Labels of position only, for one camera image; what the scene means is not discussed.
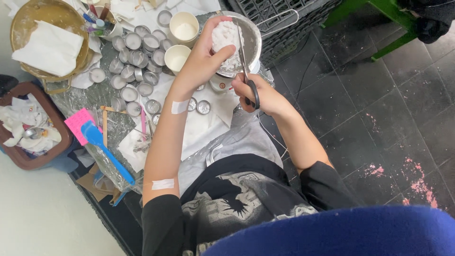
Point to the person's right hand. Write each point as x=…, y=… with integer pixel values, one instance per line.
x=265, y=97

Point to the person's left hand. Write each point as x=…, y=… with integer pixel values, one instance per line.
x=195, y=67

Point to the white wax block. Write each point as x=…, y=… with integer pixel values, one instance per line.
x=225, y=37

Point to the cream paper cup with wax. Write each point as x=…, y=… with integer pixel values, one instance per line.
x=177, y=58
x=184, y=30

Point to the small white electric stove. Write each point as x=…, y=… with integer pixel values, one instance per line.
x=220, y=83

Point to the white tape strip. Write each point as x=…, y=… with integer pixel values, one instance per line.
x=163, y=184
x=180, y=107

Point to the grey trousers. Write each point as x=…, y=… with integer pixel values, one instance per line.
x=248, y=142

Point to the pile of metal tealight cups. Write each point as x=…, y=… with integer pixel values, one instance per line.
x=137, y=58

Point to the large white paper sheet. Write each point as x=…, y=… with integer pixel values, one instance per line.
x=202, y=129

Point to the pink stick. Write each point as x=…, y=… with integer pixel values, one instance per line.
x=143, y=119

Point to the black plastic crate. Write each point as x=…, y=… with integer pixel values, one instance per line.
x=284, y=14

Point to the white mug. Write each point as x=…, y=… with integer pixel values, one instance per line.
x=113, y=30

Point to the wooden stick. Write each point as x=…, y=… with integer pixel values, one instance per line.
x=105, y=131
x=113, y=110

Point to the clear plastic sheet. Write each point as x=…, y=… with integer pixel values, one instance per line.
x=106, y=96

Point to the black printed shirt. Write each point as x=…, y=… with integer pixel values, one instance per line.
x=248, y=199

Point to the small white paper napkin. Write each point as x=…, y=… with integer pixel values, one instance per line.
x=133, y=151

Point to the blue silicone spatula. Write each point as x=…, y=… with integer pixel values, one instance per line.
x=94, y=137

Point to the pink sticky note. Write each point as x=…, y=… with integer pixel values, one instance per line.
x=76, y=122

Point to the folded white tissue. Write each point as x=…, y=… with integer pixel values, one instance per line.
x=48, y=48

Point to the blue fleece garment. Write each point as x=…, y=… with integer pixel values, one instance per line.
x=337, y=234

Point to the brown cardboard pieces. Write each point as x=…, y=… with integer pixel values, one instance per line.
x=92, y=186

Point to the round golden metal tray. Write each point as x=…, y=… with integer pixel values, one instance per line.
x=42, y=14

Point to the brown waste bin with tissues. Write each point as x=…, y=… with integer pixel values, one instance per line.
x=32, y=124

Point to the black bag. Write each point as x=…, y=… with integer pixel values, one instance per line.
x=432, y=21

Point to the green metal frame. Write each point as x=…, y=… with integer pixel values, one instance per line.
x=387, y=14

